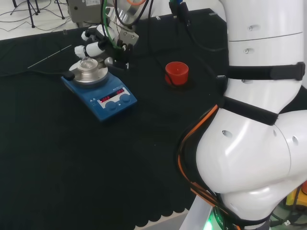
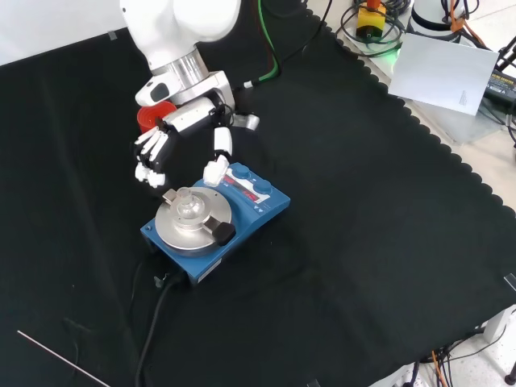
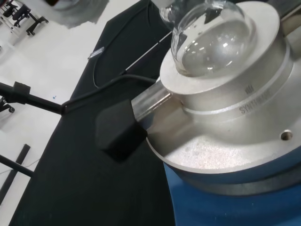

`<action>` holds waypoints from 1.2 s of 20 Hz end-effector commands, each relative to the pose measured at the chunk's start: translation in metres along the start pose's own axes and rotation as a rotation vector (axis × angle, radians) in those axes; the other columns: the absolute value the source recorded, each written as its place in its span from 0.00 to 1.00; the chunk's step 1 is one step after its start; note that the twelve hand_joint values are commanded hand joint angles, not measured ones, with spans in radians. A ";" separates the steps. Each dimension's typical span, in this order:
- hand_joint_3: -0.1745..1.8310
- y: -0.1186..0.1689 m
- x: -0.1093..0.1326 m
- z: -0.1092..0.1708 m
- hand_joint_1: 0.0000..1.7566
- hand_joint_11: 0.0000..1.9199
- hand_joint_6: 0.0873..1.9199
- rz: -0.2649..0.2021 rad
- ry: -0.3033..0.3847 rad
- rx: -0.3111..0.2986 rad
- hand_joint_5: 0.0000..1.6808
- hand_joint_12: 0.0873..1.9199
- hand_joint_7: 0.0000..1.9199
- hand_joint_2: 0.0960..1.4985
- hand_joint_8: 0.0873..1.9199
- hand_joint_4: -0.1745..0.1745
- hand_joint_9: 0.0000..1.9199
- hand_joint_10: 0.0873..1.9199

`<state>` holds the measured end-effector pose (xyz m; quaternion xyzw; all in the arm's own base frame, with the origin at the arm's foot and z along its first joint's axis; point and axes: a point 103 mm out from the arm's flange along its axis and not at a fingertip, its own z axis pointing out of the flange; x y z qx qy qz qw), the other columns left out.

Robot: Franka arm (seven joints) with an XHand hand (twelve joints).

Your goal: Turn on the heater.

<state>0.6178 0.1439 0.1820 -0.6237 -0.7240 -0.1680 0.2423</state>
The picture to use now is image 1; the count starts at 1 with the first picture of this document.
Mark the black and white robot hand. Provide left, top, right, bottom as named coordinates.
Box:
left=74, top=24, right=140, bottom=70

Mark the heater with blue base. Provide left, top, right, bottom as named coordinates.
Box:
left=61, top=57, right=138, bottom=124

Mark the clear glass round-bottom flask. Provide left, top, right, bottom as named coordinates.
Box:
left=79, top=57, right=94, bottom=70

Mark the grey metal box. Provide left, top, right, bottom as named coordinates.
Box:
left=66, top=0, right=107, bottom=27

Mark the red plastic cup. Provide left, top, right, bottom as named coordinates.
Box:
left=165, top=61, right=189, bottom=87

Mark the black tripod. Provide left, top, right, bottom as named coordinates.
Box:
left=53, top=0, right=66, bottom=20
left=12, top=0, right=42, bottom=28

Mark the thin glass rod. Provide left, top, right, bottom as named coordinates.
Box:
left=27, top=44, right=72, bottom=69

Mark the black bench cloth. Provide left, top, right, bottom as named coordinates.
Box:
left=0, top=8, right=229, bottom=229

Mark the yellow stop button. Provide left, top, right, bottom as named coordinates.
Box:
left=284, top=181, right=307, bottom=209

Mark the green cable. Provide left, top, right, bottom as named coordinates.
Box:
left=100, top=0, right=123, bottom=51

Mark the black heater power cable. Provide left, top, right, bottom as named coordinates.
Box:
left=0, top=69, right=65, bottom=78

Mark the orange cable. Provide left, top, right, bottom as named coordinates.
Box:
left=177, top=103, right=231, bottom=209

